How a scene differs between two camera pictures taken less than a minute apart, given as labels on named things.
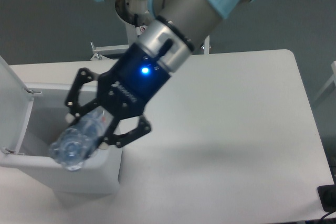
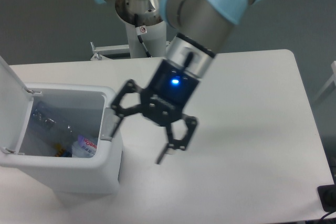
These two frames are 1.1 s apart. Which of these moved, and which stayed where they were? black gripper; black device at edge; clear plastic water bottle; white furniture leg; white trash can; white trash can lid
Moved: clear plastic water bottle; black gripper
Stayed: white furniture leg; white trash can lid; white trash can; black device at edge
